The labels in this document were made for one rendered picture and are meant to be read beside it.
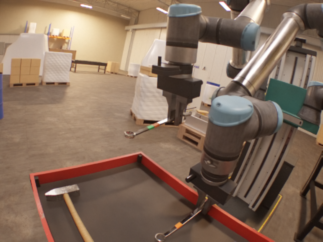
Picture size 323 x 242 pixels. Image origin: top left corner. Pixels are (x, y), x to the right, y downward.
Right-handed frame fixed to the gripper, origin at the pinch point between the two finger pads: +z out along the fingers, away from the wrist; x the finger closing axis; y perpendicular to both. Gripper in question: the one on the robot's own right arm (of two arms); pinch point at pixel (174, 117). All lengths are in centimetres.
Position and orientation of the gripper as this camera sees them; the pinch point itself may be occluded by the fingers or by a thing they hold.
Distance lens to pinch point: 54.0
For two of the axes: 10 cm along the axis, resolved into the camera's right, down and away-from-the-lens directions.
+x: -7.2, -3.5, 6.0
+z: -0.6, 8.9, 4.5
